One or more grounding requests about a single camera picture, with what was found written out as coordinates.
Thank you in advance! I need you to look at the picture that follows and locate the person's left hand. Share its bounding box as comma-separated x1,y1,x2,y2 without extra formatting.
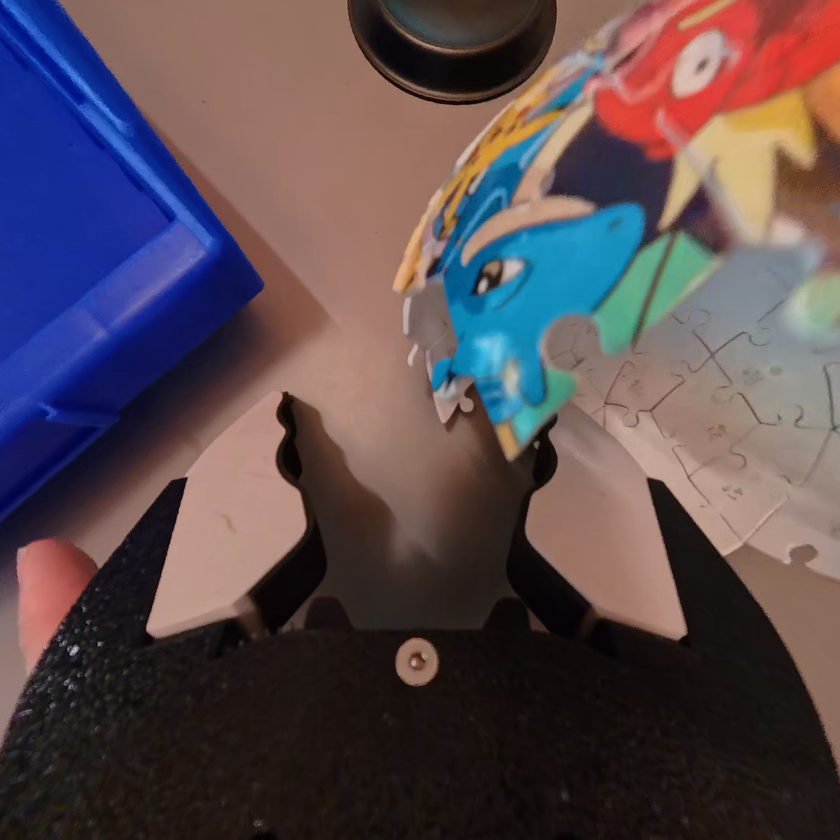
16,538,99,673

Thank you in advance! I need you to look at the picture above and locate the printed puzzle ball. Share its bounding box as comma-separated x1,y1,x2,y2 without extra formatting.
392,0,840,581

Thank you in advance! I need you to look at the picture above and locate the black round stand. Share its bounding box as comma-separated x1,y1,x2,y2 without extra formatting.
348,0,557,105

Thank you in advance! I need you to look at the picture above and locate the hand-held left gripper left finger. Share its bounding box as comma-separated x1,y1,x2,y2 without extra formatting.
146,392,328,641

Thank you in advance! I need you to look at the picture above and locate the blue plastic bin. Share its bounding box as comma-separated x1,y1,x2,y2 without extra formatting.
0,0,265,522

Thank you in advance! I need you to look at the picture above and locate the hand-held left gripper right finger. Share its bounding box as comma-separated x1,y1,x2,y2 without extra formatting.
507,402,690,647

